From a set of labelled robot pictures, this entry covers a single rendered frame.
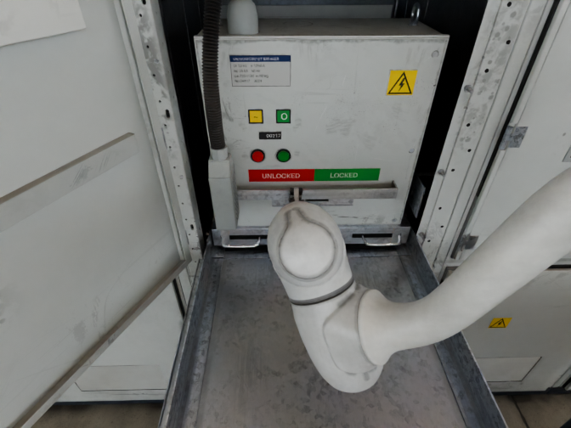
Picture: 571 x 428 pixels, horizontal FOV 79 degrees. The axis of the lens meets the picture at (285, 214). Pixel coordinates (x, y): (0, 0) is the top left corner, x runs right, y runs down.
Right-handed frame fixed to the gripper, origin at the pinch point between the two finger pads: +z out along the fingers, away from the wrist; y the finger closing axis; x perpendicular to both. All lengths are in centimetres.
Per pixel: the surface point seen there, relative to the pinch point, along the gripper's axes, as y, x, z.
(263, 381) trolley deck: 31.8, -6.9, -18.3
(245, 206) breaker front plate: -0.2, -12.1, 8.1
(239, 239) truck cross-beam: 9.5, -14.6, 12.3
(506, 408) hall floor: 91, 90, 49
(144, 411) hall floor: 90, -60, 51
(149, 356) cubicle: 55, -49, 33
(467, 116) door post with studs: -20.3, 36.0, -8.5
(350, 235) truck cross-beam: 8.6, 16.1, 11.7
